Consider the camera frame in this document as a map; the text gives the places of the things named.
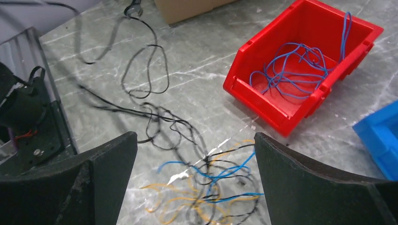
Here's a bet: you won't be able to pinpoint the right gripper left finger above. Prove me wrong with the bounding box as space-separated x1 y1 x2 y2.
0 131 138 225

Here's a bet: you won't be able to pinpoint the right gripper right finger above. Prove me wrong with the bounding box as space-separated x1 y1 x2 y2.
254 132 398 225

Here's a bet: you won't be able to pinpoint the blue black wires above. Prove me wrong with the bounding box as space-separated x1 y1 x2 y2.
74 14 265 225

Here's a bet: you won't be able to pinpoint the blue plastic bin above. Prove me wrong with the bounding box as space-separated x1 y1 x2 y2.
352 101 398 181

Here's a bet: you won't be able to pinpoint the red plastic bin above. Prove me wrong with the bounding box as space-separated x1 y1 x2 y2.
223 0 383 136

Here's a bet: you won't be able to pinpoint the silver wrench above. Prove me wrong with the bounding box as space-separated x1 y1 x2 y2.
123 0 143 17

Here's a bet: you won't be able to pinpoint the tan plastic toolbox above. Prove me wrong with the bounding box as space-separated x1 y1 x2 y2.
155 0 234 24

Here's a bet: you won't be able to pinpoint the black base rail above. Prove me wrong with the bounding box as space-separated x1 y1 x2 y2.
0 27 78 176

